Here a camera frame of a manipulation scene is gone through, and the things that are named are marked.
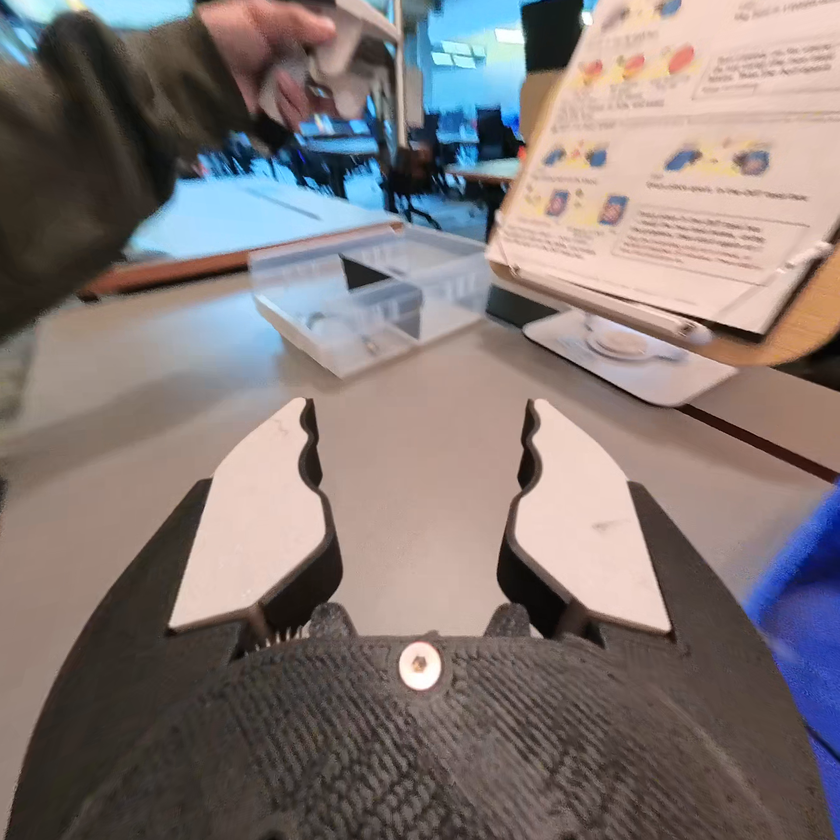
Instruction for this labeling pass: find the clear plastic organizer box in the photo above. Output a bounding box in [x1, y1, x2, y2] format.
[248, 223, 493, 380]

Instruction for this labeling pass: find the blue plastic bin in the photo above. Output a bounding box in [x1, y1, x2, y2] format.
[745, 482, 840, 840]

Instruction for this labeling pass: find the black monitor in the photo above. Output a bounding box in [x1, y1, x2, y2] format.
[521, 0, 585, 73]

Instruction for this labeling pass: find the person's left forearm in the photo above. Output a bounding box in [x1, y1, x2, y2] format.
[0, 10, 253, 339]

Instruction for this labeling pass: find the person's left hand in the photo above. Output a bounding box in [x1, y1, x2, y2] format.
[197, 0, 339, 127]

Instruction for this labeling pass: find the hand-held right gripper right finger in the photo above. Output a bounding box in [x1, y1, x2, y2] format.
[497, 397, 673, 639]

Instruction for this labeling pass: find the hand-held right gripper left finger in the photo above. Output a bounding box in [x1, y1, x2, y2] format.
[167, 395, 344, 634]

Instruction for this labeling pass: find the printed instruction sheet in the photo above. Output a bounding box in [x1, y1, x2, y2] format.
[489, 0, 840, 336]

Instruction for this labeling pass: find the wood-edged table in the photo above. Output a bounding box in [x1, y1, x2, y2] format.
[79, 174, 404, 303]

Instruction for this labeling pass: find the white stand base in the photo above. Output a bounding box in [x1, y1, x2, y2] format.
[523, 308, 739, 408]

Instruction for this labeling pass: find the black flat box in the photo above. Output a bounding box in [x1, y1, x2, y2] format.
[486, 285, 559, 329]

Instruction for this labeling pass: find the grey desk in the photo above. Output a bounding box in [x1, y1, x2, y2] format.
[0, 262, 840, 788]

